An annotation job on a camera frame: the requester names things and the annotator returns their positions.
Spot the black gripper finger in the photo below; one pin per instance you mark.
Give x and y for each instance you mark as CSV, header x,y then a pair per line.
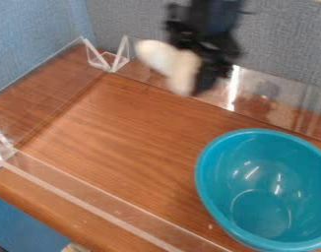
x,y
213,69

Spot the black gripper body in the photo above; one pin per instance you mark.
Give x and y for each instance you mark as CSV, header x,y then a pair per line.
x,y
200,28

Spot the white brown toy mushroom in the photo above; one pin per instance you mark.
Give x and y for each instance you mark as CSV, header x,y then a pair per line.
x,y
176,64

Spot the blue plastic bowl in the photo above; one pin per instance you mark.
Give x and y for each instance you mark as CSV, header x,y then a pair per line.
x,y
258,182

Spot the clear acrylic back barrier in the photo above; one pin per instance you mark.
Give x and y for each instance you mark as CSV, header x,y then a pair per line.
x,y
266,97

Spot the clear acrylic front barrier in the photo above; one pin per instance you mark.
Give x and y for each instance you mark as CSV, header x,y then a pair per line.
x,y
158,231

